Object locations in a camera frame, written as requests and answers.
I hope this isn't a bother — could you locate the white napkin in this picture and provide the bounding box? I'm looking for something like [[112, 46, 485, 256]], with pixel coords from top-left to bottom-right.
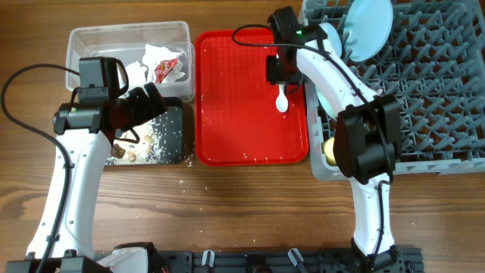
[[142, 44, 186, 83], [121, 61, 148, 89]]

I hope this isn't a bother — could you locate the white plastic spoon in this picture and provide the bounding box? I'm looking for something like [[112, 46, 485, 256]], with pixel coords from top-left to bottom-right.
[[275, 85, 289, 113]]

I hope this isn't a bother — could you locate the red snack wrapper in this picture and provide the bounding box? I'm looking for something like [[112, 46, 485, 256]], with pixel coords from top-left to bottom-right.
[[154, 58, 179, 83]]

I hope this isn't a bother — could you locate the food scraps and rice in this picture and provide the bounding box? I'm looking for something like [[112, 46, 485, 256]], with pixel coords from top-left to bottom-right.
[[105, 109, 183, 165]]

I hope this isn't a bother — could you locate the green bowl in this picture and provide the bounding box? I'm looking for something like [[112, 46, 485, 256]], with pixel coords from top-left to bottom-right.
[[315, 87, 336, 119]]

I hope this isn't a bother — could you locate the light blue bowl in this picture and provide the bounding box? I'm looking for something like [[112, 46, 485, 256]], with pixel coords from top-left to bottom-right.
[[319, 23, 343, 57]]

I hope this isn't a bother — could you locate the yellow cup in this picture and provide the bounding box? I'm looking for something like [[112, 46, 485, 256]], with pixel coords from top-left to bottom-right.
[[322, 137, 337, 166]]

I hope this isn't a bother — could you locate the light blue plate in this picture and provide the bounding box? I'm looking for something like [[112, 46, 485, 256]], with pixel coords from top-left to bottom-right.
[[344, 0, 393, 62]]

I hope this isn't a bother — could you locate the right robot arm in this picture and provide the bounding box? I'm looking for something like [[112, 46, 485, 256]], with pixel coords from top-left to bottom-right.
[[268, 1, 402, 267]]

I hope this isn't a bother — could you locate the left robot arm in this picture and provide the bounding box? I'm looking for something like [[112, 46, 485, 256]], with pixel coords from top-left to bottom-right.
[[5, 57, 168, 272]]

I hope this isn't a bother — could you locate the black food waste tray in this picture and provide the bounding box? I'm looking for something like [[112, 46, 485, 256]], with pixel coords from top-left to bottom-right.
[[104, 96, 185, 166]]

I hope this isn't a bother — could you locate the clear plastic waste bin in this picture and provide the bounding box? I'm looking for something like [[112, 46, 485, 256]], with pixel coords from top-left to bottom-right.
[[66, 21, 195, 102]]

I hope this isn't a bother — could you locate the grey dishwasher rack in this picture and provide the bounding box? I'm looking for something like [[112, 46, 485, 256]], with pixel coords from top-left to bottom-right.
[[299, 1, 484, 180]]

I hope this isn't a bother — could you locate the red serving tray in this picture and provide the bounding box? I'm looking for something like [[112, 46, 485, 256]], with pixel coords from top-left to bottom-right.
[[194, 29, 309, 166]]

